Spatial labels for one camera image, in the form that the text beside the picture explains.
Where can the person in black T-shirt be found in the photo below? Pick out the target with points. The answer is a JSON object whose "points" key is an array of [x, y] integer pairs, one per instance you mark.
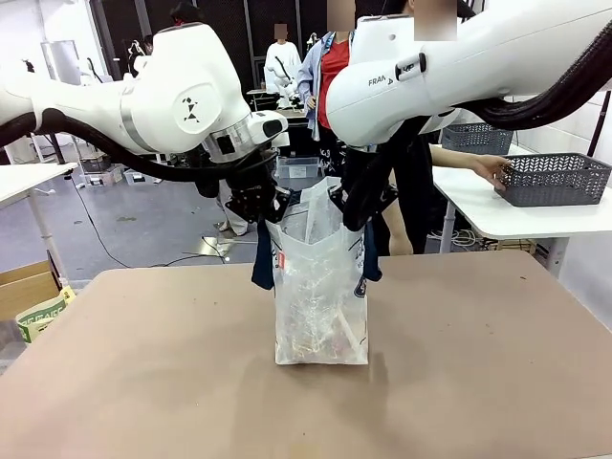
{"points": [[418, 191]]}

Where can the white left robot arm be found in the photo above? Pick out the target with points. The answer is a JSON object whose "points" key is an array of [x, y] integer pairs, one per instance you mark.
{"points": [[158, 95]]}

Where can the green and white carton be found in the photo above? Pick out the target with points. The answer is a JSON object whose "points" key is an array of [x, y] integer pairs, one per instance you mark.
{"points": [[40, 318]]}

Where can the metal mannequin base plate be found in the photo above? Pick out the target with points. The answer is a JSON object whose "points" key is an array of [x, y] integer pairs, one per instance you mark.
{"points": [[225, 245]]}

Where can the white table with leg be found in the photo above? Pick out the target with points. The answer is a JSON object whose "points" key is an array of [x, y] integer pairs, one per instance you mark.
{"points": [[24, 179]]}

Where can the person's left forearm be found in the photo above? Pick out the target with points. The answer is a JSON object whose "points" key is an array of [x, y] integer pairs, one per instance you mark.
{"points": [[452, 160]]}

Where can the black slanted light stand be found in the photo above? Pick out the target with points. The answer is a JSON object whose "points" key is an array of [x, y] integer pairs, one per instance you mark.
{"points": [[597, 124]]}

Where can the clear plastic storage box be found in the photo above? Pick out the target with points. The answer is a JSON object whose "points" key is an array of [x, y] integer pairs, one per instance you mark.
{"points": [[299, 167]]}

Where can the brown cardboard box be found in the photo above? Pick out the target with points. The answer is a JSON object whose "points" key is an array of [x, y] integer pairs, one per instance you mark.
{"points": [[24, 287]]}

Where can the person's left hand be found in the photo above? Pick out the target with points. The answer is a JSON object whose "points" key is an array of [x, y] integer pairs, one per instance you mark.
{"points": [[492, 169]]}

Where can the grey wall panel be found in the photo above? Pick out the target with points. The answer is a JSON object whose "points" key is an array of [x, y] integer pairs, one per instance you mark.
{"points": [[59, 62]]}

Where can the white side table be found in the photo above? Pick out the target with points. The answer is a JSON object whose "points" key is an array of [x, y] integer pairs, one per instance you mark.
{"points": [[478, 210]]}

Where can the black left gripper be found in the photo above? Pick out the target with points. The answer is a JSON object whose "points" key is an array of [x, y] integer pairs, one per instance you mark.
{"points": [[253, 184]]}

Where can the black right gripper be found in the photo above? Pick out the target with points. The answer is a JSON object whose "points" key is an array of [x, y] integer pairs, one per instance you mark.
{"points": [[389, 197]]}

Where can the wide grey plastic basket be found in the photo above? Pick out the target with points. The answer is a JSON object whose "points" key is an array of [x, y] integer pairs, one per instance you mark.
{"points": [[554, 181]]}

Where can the small background desk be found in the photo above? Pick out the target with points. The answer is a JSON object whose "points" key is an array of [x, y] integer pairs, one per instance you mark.
{"points": [[263, 98]]}

